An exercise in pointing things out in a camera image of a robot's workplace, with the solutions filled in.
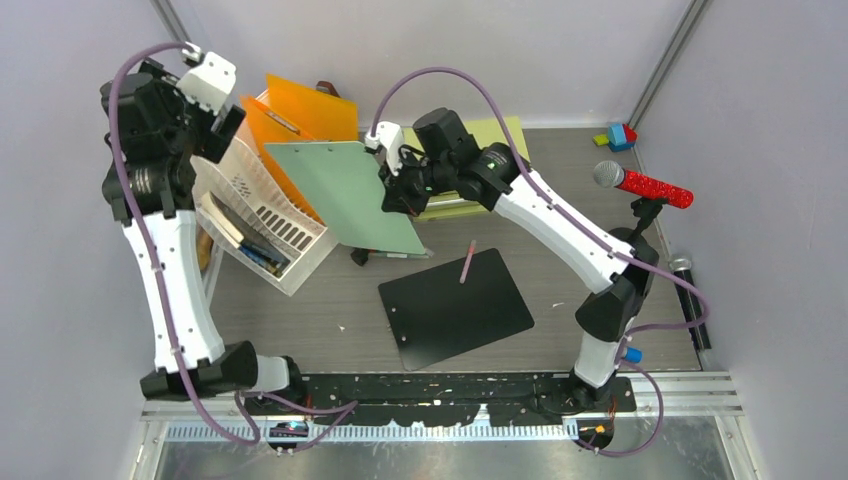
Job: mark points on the brown wooden object behind rack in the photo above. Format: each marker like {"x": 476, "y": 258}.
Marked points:
{"x": 327, "y": 87}

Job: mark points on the Nineteen Eighty-Four dark book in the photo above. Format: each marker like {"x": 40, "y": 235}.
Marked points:
{"x": 243, "y": 237}

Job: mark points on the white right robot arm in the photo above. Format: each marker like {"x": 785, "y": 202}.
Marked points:
{"x": 614, "y": 266}

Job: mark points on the black microphone stand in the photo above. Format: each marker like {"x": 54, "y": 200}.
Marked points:
{"x": 645, "y": 210}

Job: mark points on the pink highlighter pen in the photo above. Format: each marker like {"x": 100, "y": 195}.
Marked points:
{"x": 467, "y": 262}

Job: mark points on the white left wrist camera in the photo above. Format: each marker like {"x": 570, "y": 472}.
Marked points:
{"x": 209, "y": 81}

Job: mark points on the thick orange binder folder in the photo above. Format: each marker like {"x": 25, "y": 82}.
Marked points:
{"x": 266, "y": 129}

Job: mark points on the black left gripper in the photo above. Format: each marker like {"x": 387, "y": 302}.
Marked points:
{"x": 222, "y": 128}

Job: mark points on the mint green clipboard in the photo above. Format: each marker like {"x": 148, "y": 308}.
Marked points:
{"x": 340, "y": 182}

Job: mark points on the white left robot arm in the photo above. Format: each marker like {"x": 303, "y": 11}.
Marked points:
{"x": 163, "y": 238}

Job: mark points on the black clipboard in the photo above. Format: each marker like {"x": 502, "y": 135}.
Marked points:
{"x": 434, "y": 316}

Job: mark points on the thin orange folder in rack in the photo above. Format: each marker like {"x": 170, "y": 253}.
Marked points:
{"x": 316, "y": 115}

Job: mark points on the black handheld microphone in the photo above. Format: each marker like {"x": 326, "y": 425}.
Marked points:
{"x": 681, "y": 267}

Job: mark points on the white plastic file rack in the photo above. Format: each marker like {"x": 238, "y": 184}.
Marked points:
{"x": 242, "y": 181}

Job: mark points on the green metal drawer cabinet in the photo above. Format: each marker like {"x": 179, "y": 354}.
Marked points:
{"x": 485, "y": 131}

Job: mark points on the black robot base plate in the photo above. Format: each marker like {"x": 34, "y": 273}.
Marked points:
{"x": 450, "y": 399}

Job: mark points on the blue silver small marker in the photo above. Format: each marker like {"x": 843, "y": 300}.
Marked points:
{"x": 632, "y": 355}

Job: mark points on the colourful toy blocks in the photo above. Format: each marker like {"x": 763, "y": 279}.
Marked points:
{"x": 618, "y": 137}

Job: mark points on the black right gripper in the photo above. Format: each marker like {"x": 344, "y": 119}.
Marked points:
{"x": 396, "y": 198}

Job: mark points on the red glitter microphone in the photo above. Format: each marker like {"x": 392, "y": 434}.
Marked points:
{"x": 610, "y": 174}

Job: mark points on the red black stamp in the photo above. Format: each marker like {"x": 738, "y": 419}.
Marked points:
{"x": 360, "y": 256}

